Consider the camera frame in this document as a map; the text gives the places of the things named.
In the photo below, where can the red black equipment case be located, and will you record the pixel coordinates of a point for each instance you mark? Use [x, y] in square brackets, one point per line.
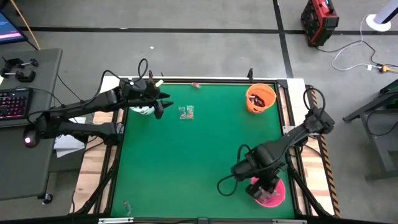
[319, 21]

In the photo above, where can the white jack-o-lantern bucket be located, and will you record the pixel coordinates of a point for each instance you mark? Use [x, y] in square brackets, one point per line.
[143, 110]

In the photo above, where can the black computer mouse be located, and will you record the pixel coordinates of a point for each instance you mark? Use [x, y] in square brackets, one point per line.
[29, 140]

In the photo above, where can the yellow extension plug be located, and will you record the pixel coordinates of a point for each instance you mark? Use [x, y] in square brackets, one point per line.
[385, 68]

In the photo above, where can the dark chocolate bar wrapper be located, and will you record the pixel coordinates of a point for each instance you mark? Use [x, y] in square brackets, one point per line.
[253, 99]
[261, 102]

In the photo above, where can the computer monitor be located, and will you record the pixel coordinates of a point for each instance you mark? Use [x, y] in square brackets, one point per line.
[9, 29]

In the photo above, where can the orange jack-o-lantern bucket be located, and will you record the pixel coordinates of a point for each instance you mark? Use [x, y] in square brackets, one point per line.
[269, 98]

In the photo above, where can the silver aluminium bracket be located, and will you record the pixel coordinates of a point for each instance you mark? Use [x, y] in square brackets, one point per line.
[115, 220]
[289, 221]

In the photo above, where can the black caster wheel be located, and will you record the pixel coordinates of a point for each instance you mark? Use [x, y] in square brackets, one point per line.
[47, 198]

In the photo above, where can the wooden base board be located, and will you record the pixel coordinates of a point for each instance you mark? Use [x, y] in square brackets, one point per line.
[90, 174]

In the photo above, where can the pink plastic bucket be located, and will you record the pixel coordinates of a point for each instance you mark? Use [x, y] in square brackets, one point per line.
[278, 199]

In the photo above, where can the black C-clamp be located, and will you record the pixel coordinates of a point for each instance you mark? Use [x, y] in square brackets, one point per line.
[20, 76]
[20, 63]

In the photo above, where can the silver corner plate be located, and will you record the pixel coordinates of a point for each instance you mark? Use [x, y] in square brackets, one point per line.
[286, 129]

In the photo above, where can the black aluminium table frame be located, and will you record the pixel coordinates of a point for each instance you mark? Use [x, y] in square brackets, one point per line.
[171, 221]

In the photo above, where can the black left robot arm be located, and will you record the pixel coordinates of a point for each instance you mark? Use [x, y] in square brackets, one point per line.
[77, 107]

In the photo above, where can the multicolour candy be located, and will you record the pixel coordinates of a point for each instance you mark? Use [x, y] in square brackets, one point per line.
[182, 112]

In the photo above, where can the white paper sheets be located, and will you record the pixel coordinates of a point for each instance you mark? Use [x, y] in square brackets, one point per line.
[66, 146]

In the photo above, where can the floor stand white round base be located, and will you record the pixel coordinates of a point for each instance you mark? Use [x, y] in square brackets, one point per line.
[377, 22]

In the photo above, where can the red wrapped candy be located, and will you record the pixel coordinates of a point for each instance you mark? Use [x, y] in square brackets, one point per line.
[190, 112]
[196, 85]

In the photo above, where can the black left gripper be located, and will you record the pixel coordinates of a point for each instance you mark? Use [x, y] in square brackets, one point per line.
[136, 93]

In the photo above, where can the black table edge post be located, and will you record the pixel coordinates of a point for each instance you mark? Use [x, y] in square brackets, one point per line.
[150, 74]
[250, 73]

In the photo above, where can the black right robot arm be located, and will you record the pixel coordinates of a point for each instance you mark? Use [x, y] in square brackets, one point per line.
[289, 140]

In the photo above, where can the backlit black keyboard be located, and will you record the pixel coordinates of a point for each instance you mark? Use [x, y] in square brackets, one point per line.
[14, 104]

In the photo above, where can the grey side desk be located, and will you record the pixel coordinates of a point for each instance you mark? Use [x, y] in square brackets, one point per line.
[18, 174]

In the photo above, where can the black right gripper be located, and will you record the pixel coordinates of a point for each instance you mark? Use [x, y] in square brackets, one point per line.
[267, 183]

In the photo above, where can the grey metal stand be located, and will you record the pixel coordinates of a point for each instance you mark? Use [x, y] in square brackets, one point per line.
[382, 140]

